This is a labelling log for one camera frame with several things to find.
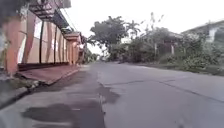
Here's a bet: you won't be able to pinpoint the grey concrete road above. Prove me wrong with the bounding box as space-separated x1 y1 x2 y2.
0 61 224 128

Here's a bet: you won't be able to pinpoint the large dark green tree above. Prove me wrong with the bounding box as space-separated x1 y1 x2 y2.
88 15 129 54

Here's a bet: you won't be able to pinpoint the building with grey roof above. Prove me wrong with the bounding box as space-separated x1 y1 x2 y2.
181 19 224 44

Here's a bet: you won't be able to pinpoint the orange building with tiled roof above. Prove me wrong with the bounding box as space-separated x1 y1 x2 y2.
63 31 84 66

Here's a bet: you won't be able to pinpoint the weedy ground strip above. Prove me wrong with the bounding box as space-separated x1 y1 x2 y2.
0 74 39 99

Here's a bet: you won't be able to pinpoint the orange and beige panelled building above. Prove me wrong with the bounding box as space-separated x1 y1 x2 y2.
0 0 73 77

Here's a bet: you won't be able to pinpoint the palm tree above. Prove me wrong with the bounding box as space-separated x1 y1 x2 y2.
125 19 143 39

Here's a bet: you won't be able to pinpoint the overgrown green bushes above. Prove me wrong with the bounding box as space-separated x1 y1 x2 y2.
108 28 224 73

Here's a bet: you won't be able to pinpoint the red paved forecourt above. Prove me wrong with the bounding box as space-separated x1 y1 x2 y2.
18 64 81 86

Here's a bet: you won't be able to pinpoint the grass verge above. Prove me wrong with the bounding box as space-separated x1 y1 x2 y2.
133 61 224 77

